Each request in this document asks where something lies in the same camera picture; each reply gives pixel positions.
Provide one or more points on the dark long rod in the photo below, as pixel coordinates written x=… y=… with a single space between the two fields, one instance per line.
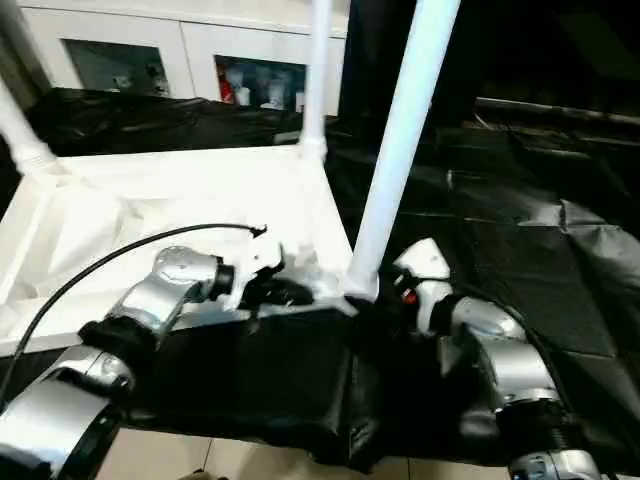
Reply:
x=560 y=112

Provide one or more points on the red package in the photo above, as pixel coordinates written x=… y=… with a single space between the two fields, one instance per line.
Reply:
x=227 y=90

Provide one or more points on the white cup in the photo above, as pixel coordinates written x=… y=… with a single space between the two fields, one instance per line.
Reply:
x=300 y=102

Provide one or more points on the white glass door cabinet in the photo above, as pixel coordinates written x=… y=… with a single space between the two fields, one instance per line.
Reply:
x=175 y=30

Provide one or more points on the white plastic table leg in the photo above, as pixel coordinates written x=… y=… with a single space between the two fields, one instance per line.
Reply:
x=405 y=125
x=25 y=135
x=317 y=75

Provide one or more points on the beige curtain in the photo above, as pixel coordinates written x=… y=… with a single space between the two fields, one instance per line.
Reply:
x=20 y=50

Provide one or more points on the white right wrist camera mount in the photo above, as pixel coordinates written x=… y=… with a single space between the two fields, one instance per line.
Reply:
x=425 y=270

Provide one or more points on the white jar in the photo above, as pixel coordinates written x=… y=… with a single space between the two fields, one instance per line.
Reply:
x=242 y=96

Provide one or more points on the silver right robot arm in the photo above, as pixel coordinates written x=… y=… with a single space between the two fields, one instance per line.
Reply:
x=500 y=350

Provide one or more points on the white tub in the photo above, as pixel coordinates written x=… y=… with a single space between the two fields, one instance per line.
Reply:
x=275 y=95

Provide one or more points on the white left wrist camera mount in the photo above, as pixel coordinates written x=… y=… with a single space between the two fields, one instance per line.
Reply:
x=255 y=260

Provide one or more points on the white plastic table top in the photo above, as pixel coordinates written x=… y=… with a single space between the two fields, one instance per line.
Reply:
x=175 y=200

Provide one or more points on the black work mat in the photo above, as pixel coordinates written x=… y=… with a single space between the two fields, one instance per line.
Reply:
x=525 y=225

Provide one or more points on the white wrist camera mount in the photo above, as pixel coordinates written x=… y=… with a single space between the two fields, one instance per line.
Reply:
x=255 y=260
x=425 y=270

